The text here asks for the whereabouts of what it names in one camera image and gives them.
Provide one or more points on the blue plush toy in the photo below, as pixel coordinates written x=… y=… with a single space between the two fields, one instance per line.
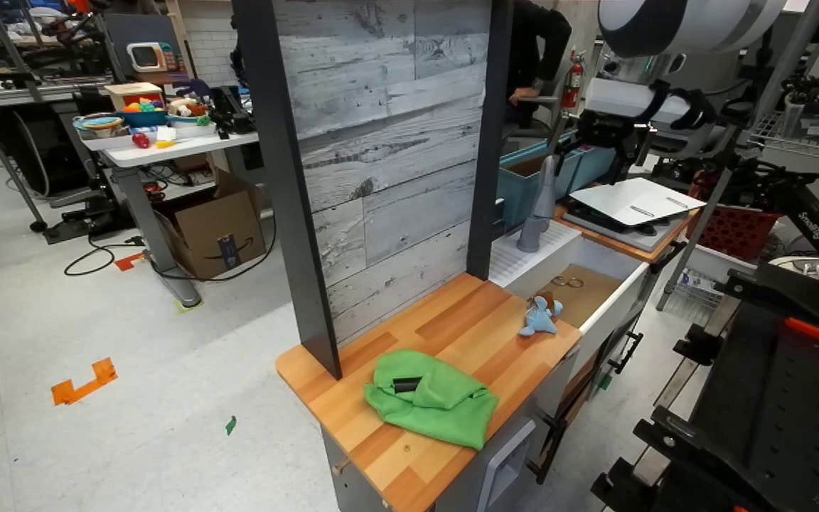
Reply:
x=542 y=317

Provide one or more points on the dark left frame post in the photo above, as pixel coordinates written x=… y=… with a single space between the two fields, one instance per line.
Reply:
x=260 y=40

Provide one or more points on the grey faucet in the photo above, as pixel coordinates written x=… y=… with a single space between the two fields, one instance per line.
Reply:
x=542 y=205

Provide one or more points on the teal storage bin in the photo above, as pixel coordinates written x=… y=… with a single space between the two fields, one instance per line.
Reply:
x=519 y=182

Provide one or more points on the toy pile on desk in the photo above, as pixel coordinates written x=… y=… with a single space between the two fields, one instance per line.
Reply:
x=162 y=112

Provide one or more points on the black cabinet handle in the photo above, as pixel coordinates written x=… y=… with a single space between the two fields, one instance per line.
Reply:
x=629 y=349

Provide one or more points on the dark right frame post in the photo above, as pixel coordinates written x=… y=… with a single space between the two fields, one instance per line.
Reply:
x=491 y=141

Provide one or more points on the red crate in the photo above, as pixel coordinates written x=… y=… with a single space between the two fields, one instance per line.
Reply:
x=738 y=232

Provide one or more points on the white tray board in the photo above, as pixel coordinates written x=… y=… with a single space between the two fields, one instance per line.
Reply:
x=634 y=201

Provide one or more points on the dark frame post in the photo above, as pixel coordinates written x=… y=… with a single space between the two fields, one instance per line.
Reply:
x=260 y=40
x=491 y=141

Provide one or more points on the black equipment cart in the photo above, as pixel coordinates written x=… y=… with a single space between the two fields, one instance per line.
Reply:
x=752 y=442

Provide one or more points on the cardboard box on floor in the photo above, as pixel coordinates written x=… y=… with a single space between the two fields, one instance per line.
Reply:
x=216 y=228

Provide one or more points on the white sink basin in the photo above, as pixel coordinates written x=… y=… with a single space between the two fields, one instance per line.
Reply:
x=526 y=273

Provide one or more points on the orange floor tape marker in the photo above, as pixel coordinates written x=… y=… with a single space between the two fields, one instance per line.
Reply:
x=68 y=393

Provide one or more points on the grey wood-pattern back panel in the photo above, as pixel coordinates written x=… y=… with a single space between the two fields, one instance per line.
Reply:
x=387 y=102

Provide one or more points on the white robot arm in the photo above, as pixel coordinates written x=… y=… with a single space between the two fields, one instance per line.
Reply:
x=671 y=26

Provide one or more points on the brown cardboard sheet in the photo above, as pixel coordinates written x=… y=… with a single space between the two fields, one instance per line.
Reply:
x=582 y=290

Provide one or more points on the small retro monitor toy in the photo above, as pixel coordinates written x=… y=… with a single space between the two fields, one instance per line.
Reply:
x=148 y=57

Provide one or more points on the green cloth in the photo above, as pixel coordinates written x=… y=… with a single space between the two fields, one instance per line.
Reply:
x=430 y=397

